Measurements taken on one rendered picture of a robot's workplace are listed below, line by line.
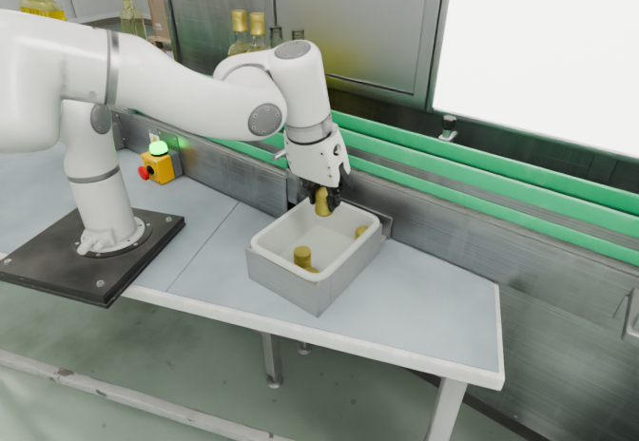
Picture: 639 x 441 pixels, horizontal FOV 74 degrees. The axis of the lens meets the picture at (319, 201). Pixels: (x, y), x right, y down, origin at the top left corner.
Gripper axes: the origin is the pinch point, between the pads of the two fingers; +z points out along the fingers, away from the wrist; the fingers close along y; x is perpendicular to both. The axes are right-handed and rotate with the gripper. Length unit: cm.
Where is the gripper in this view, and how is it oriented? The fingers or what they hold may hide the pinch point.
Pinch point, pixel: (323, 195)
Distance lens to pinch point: 77.8
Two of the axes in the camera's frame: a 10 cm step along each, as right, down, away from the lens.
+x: -5.5, 6.6, -5.1
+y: -8.2, -3.1, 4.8
